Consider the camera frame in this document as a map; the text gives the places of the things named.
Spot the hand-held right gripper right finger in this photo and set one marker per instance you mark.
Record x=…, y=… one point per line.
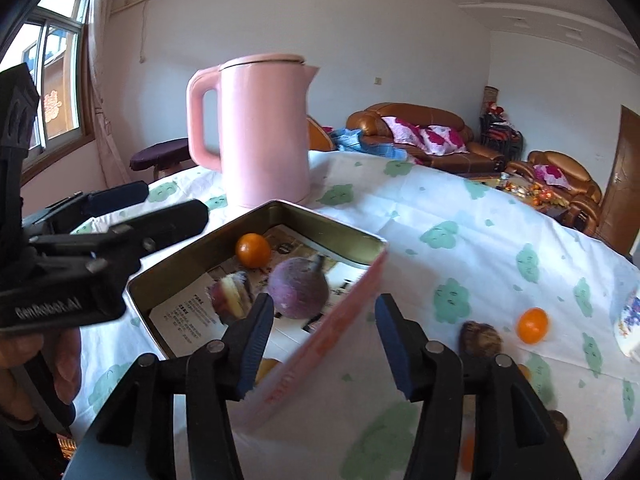
x=395, y=352

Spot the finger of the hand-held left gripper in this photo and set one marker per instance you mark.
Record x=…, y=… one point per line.
x=170, y=222
x=117, y=195

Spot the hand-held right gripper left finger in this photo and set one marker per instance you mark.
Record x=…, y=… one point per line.
x=255, y=352

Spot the pink metal tin box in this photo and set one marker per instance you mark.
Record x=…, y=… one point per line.
x=330, y=330

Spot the round purple fruit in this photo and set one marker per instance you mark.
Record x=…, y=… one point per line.
x=298, y=287

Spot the small orange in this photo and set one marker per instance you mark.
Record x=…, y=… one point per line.
x=252, y=250
x=532, y=325
x=523, y=371

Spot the person's left hand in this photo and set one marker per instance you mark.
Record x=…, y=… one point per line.
x=65, y=360

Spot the white green-patterned tablecloth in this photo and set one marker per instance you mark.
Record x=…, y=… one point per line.
x=450, y=270

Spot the pink curtain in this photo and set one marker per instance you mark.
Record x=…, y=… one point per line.
x=107, y=85

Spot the pink electric kettle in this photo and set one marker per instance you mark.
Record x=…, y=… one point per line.
x=265, y=130

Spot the brown wooden chair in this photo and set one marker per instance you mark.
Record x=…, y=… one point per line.
x=319, y=135

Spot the cluttered coffee table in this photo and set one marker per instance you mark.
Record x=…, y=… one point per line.
x=525, y=191

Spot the blue cloth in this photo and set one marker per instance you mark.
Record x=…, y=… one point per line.
x=370, y=142

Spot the pink floral cushion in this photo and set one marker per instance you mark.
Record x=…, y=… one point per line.
x=445, y=140
x=404, y=131
x=550, y=176

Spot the brown leather sofa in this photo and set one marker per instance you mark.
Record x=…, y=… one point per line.
x=370, y=120

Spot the white printed mug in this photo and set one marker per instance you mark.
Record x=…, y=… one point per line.
x=630, y=325

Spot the dark storage rack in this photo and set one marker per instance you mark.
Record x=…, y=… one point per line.
x=500, y=130

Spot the brown leather armchair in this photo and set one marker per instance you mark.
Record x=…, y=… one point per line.
x=582, y=185

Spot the brown wooden door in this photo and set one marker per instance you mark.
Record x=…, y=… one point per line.
x=622, y=185

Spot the window with wooden frame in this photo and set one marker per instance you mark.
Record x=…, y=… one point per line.
x=55, y=75

